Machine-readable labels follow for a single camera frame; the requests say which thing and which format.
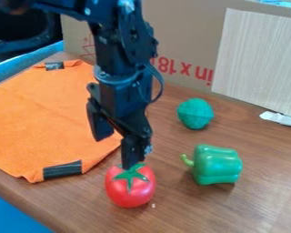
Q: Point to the orange cloth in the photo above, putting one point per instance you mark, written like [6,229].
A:
[42,118]

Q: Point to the red toy tomato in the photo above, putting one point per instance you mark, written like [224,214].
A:
[130,188]

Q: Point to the white crumpled paper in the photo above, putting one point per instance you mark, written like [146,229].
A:
[282,118]

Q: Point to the green toy broccoli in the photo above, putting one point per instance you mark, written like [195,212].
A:
[195,113]

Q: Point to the green toy pepper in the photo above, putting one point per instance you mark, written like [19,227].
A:
[215,165]

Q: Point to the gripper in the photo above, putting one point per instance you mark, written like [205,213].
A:
[121,100]

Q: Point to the white board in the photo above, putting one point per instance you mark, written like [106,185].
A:
[259,60]

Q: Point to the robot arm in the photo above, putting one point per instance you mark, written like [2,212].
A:
[115,36]

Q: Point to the cardboard box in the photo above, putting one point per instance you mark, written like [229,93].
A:
[184,39]

